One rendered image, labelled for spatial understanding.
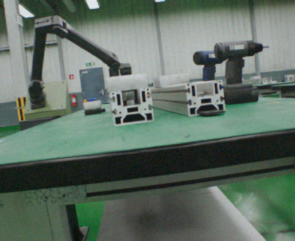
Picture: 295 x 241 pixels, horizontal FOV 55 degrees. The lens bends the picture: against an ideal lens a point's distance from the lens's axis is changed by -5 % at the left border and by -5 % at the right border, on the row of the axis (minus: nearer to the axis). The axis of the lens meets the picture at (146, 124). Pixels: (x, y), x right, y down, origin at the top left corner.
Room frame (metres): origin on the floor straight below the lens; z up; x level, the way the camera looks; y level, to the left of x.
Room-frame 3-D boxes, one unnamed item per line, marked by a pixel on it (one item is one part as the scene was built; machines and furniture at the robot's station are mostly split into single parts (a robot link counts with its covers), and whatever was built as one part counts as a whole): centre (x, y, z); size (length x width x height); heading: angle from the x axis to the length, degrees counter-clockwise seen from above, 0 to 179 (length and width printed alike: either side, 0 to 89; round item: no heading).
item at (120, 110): (1.12, 0.08, 0.82); 0.80 x 0.10 x 0.09; 7
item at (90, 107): (1.39, 0.23, 0.81); 0.10 x 0.08 x 0.06; 97
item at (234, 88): (1.03, -0.37, 0.89); 0.20 x 0.08 x 0.22; 91
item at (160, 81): (1.15, -0.11, 0.87); 0.16 x 0.11 x 0.07; 7
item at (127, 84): (0.87, 0.05, 0.87); 0.16 x 0.11 x 0.07; 7
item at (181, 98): (1.15, -0.11, 0.82); 0.80 x 0.10 x 0.09; 7
